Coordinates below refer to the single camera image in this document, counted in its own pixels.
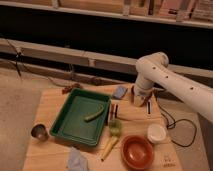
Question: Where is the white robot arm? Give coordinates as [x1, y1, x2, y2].
[133, 52, 213, 122]

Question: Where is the white paper cup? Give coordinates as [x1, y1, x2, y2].
[147, 124, 166, 143]

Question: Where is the small metal cup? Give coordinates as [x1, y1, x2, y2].
[31, 124, 49, 141]

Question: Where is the dark brown small bowl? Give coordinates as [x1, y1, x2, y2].
[130, 86, 152, 105]

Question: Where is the black white knife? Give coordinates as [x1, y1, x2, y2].
[146, 101, 151, 114]

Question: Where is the red black utensil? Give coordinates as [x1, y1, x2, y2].
[108, 104, 118, 121]

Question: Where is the green yellow brush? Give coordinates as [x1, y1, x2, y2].
[101, 119, 122, 161]

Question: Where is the green cucumber toy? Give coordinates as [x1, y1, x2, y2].
[84, 105, 104, 122]

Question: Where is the large red-brown bowl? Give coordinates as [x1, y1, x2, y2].
[120, 135, 154, 171]

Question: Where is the green plastic tray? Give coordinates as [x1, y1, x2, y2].
[49, 88, 110, 147]

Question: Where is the red object behind table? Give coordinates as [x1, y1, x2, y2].
[62, 83, 82, 94]

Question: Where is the blue-grey crumpled cloth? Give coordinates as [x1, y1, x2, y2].
[67, 147, 89, 171]

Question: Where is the black cable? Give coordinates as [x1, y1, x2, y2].
[157, 99, 198, 148]

